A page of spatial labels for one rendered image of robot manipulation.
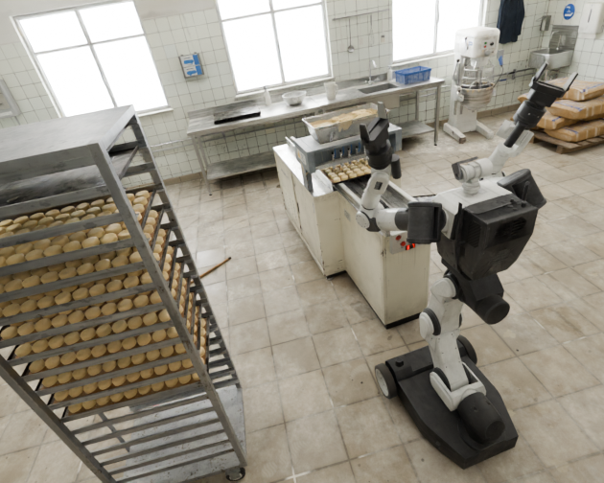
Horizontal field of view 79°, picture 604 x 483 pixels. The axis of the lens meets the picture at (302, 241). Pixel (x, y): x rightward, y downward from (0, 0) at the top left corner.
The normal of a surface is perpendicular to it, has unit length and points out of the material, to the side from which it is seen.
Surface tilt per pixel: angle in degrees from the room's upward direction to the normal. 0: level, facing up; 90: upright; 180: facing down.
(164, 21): 90
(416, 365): 0
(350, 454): 0
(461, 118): 90
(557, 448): 0
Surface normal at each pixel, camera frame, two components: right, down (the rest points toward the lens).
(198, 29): 0.20, 0.52
